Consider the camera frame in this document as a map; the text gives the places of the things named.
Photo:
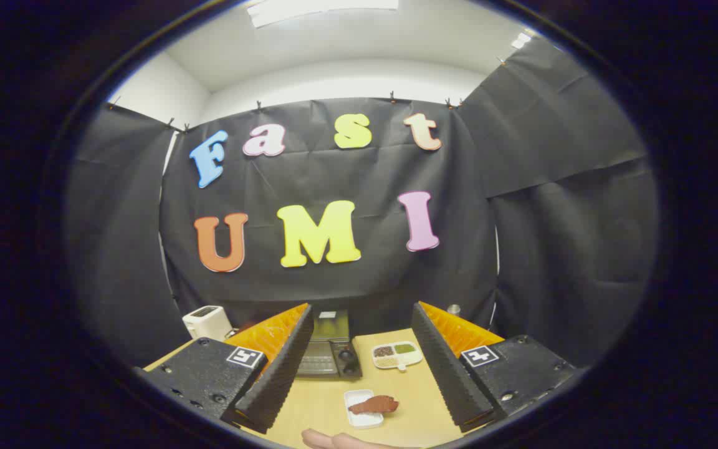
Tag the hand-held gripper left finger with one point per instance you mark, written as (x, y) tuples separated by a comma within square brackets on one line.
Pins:
[(281, 374)]

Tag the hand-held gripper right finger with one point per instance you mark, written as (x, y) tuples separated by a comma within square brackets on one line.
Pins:
[(443, 368)]

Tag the black toaster oven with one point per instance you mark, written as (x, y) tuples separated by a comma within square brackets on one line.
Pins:
[(328, 362)]

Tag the red-brown cooked meat piece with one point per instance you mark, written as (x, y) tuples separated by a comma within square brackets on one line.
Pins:
[(374, 405)]

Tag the white bread toaster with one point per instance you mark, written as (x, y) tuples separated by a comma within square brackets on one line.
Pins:
[(206, 323)]

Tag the white divided plate with beans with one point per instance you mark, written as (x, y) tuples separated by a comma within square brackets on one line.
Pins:
[(390, 357)]

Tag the clear glass bottle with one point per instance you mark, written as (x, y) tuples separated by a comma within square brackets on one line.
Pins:
[(454, 308)]

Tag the white rectangular tray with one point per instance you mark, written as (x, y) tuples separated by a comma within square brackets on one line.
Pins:
[(362, 421)]

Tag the small ceiling light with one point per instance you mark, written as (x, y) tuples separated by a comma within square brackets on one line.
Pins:
[(521, 40)]

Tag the large ceiling light panel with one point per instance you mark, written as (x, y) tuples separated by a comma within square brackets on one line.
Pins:
[(321, 9)]

